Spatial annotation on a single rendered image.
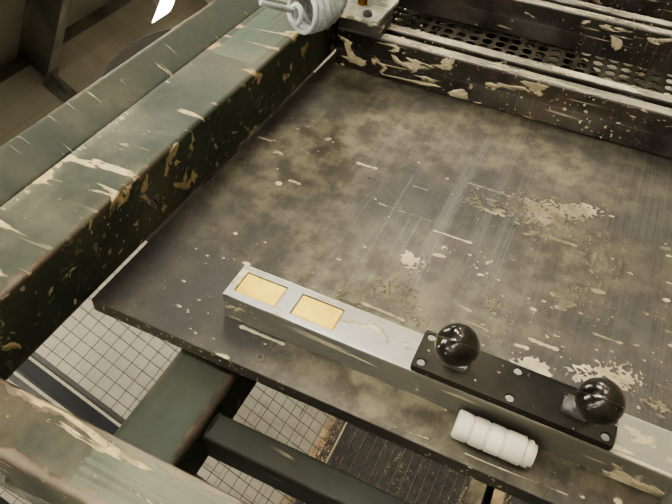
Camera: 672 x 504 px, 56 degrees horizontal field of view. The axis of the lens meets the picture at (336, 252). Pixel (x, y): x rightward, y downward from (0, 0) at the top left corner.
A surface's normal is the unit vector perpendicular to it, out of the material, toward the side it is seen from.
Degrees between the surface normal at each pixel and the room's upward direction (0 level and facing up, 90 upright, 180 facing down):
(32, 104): 90
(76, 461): 60
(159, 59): 90
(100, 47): 90
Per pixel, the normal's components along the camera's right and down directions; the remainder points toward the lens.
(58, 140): 0.50, -0.43
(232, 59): 0.05, -0.69
